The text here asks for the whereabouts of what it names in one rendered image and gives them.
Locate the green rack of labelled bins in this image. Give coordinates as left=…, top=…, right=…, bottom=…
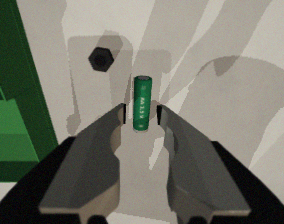
left=0, top=0, right=59, bottom=183

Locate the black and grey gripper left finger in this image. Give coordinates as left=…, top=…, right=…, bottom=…
left=0, top=103, right=126, bottom=224

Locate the green aa battery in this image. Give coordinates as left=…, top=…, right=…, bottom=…
left=133, top=76, right=152, bottom=133

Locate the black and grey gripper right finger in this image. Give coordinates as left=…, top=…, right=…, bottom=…
left=157, top=104, right=284, bottom=224

